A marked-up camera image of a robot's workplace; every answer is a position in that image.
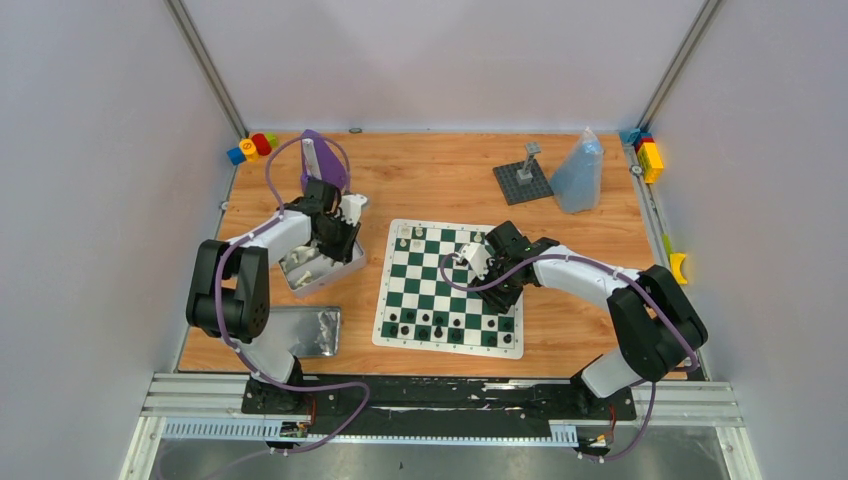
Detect colourful toy block stack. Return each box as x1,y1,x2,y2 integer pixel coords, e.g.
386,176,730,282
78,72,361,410
226,133,279,166

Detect silver tin box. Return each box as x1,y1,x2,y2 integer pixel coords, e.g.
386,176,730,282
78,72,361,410
284,242,367,298

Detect grey lego baseplate with tower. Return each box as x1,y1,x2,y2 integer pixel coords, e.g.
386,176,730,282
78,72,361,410
493,142,553,206

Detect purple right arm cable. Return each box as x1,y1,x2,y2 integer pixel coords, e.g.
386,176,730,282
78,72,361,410
439,252,702,463

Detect blue plastic bag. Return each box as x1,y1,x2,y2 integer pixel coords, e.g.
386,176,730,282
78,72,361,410
549,128,604,214

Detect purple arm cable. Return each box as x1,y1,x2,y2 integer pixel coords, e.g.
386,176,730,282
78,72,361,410
213,134,371,399
439,252,702,463

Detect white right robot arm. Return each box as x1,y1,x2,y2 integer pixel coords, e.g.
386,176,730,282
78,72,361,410
458,221,708,418

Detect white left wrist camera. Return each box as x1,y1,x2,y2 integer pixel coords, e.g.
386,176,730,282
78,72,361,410
338,194,369,225

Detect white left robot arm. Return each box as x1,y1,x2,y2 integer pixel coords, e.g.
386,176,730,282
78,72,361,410
185,179,368,413

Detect silver tin lid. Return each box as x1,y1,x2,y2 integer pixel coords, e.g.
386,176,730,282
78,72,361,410
262,306,342,358

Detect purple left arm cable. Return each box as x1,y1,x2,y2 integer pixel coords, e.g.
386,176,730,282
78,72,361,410
213,134,371,399

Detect green white chess board mat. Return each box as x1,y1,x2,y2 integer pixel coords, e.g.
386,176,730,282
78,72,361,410
372,219,524,360

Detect yellow red blue duplo bricks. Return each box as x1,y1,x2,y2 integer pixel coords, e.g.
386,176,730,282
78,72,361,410
619,129,665,184

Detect yellow curved block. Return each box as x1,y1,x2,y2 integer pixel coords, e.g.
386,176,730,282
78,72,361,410
669,252,688,285

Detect purple metronome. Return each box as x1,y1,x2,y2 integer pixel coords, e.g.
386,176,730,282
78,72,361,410
300,129,350,192

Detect white chess pieces in tin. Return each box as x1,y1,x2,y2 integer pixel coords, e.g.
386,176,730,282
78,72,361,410
279,246,318,289

